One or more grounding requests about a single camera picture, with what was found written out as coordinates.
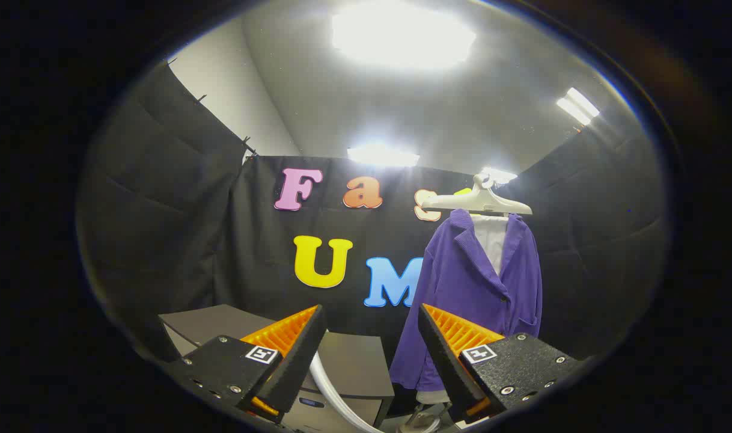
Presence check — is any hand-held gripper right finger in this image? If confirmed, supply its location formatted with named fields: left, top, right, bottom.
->
left=417, top=302, right=583, bottom=425

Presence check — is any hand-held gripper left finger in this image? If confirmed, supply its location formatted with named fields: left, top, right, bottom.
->
left=162, top=304, right=329, bottom=425

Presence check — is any purple corduroy jacket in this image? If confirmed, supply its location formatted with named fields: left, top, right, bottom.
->
left=389, top=209, right=544, bottom=393

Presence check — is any white plastic clothes hanger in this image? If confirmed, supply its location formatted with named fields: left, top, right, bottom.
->
left=421, top=173, right=533, bottom=217

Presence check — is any grey cabinet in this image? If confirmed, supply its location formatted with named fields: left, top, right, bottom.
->
left=159, top=304, right=397, bottom=433

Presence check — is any metal stand base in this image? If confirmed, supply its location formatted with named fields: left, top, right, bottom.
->
left=399, top=403, right=454, bottom=433

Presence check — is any white cloth panel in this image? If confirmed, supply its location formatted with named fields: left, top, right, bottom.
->
left=414, top=213, right=512, bottom=405

